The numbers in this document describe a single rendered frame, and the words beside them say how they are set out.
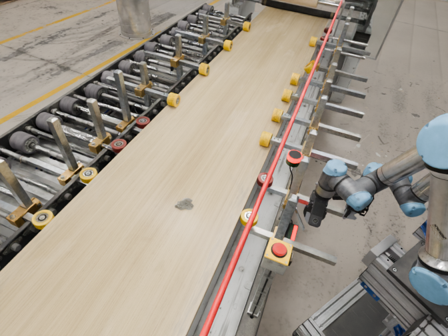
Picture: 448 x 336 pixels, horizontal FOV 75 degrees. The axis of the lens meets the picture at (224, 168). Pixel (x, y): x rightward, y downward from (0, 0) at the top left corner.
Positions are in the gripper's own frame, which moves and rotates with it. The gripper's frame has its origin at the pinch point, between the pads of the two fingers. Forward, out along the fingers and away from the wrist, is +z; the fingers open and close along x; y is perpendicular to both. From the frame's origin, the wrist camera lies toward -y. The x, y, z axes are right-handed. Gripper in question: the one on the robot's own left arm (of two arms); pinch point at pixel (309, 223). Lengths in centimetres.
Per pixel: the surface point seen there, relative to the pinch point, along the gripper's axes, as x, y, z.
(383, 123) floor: -68, 249, 91
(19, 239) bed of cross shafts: 113, -54, 10
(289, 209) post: 10.9, -12.8, -20.2
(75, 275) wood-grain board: 75, -59, 1
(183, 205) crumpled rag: 55, -15, 0
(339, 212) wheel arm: -12.9, 16.4, 4.9
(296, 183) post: 10.8, 12.1, -9.3
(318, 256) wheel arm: -8.1, -8.6, 8.7
